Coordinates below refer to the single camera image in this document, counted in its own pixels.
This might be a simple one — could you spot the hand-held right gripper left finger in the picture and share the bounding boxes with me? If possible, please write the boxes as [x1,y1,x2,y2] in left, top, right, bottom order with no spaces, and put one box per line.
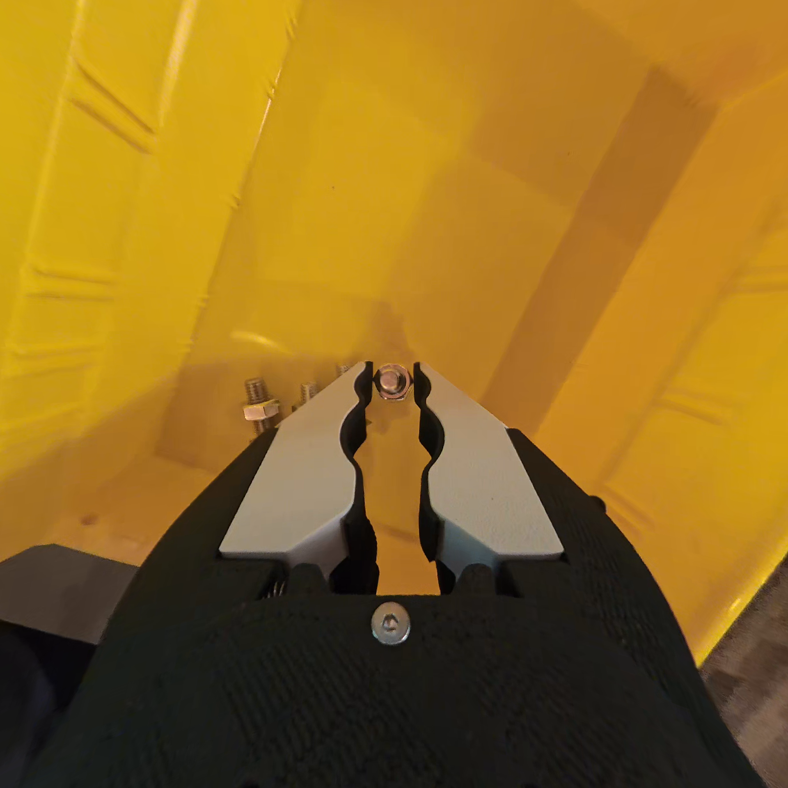
[218,361,379,595]

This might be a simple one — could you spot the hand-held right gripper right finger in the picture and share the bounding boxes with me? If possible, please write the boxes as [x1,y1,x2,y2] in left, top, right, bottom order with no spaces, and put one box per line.
[412,361,566,595]

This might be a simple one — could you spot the yellow plastic bin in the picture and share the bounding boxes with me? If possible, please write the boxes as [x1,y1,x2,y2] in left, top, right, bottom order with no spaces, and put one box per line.
[0,0,788,669]

